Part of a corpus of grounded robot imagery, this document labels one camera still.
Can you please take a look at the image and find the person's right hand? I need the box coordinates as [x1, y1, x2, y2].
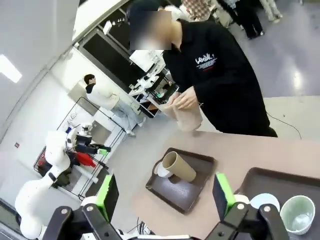
[166, 91, 181, 109]

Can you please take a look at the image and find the light blue plate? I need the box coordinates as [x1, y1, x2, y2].
[249, 192, 281, 214]

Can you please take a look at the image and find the shiny metal bowl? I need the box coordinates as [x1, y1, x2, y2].
[162, 151, 197, 183]

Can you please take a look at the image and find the white wall box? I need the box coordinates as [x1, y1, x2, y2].
[103, 20, 114, 35]

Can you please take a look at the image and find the black cable bundle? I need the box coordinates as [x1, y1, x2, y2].
[135, 216, 154, 236]

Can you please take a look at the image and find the black wire frame cart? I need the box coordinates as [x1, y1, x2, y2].
[55, 96, 127, 201]

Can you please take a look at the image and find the black floor cable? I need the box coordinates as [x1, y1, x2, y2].
[265, 111, 304, 140]

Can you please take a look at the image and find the pale green cup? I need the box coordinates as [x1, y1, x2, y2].
[279, 195, 316, 236]

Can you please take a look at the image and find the person in white trousers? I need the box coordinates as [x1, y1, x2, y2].
[259, 0, 284, 24]

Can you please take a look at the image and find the olive green bag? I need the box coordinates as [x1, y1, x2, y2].
[52, 169, 73, 188]

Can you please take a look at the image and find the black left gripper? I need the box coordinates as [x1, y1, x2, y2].
[74, 134, 112, 156]

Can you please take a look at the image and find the person in white hoodie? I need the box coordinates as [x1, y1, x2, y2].
[83, 73, 146, 138]

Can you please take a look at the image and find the person in checkered top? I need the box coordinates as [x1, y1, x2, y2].
[181, 0, 214, 20]

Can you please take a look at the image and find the person's left forearm black sleeve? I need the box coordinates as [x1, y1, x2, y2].
[192, 74, 227, 108]

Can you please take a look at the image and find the white lab shelving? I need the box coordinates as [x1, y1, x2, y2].
[128, 49, 179, 119]

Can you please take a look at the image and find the small white plate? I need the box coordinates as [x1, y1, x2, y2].
[152, 162, 174, 179]

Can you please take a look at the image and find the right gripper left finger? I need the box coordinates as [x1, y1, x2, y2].
[46, 174, 126, 240]

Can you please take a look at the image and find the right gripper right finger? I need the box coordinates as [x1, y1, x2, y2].
[207, 172, 290, 240]

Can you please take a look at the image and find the red cloth item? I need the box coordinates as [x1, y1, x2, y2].
[75, 151, 97, 169]

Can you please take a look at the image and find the person's left hand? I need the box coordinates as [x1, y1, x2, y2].
[176, 86, 200, 111]

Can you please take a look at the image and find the ceiling light panel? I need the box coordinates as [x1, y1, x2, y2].
[0, 54, 23, 83]

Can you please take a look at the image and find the person in black trousers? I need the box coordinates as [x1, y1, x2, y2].
[233, 0, 266, 40]

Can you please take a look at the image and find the dark brown tray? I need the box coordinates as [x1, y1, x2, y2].
[145, 147, 216, 216]
[233, 166, 320, 240]

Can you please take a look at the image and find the beige cloth mat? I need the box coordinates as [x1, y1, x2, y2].
[159, 91, 204, 133]

